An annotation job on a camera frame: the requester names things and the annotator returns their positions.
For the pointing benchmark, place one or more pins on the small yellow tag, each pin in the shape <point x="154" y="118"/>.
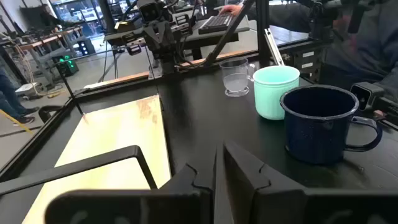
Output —
<point x="119" y="25"/>

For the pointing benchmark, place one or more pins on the computer with green lights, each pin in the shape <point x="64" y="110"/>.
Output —
<point x="66" y="63"/>

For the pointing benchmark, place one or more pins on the black diagonal strut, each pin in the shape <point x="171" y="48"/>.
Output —
<point x="228" y="34"/>

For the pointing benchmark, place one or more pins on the mint green mug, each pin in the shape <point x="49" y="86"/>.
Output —
<point x="269" y="96"/>

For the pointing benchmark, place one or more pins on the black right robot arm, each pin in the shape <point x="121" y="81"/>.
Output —
<point x="169" y="60"/>

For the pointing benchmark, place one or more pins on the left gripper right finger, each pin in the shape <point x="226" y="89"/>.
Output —
<point x="311" y="208"/>

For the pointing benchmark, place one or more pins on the person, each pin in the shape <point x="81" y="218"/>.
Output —
<point x="367" y="46"/>
<point x="11" y="99"/>

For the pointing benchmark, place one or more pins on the wooden cutting board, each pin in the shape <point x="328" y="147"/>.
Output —
<point x="118" y="133"/>

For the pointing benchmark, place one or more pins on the black keyboard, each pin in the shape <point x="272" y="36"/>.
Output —
<point x="216" y="23"/>

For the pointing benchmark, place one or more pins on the dark blue enamel mug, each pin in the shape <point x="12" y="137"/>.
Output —
<point x="314" y="130"/>

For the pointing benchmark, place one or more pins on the person's hand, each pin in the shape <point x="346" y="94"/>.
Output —
<point x="230" y="9"/>

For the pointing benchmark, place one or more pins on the background workbench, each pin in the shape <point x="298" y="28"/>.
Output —
<point x="46" y="43"/>

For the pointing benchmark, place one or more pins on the clear glass mug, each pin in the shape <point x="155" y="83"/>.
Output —
<point x="235" y="79"/>

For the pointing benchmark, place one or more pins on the silver metal bracket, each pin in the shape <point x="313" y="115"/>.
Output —
<point x="274" y="46"/>

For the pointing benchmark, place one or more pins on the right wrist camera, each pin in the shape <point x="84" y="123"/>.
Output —
<point x="149" y="11"/>

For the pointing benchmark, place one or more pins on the grey keyboard desk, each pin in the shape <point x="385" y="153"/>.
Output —
<point x="224" y="34"/>

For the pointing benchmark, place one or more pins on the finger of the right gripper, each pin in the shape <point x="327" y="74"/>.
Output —
<point x="150" y="39"/>
<point x="168" y="37"/>

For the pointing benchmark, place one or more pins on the wooden table side plank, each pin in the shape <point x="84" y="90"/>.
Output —
<point x="124" y="79"/>

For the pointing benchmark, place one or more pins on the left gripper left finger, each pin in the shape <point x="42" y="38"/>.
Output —
<point x="124" y="208"/>

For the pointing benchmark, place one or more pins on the black frame post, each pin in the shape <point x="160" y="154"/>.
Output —
<point x="263" y="31"/>

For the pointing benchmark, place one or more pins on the black table-level camera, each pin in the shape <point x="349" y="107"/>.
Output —
<point x="367" y="95"/>

